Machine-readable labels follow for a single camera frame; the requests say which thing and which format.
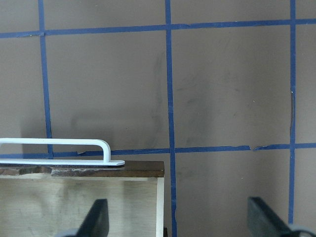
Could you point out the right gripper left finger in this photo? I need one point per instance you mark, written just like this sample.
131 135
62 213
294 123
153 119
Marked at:
95 224

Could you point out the dark wooden drawer box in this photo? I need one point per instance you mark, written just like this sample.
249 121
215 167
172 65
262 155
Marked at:
43 200

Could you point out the white drawer handle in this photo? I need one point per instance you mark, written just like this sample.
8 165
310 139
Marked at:
102 158

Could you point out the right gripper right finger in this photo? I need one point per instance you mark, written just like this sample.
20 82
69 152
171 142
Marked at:
262 221

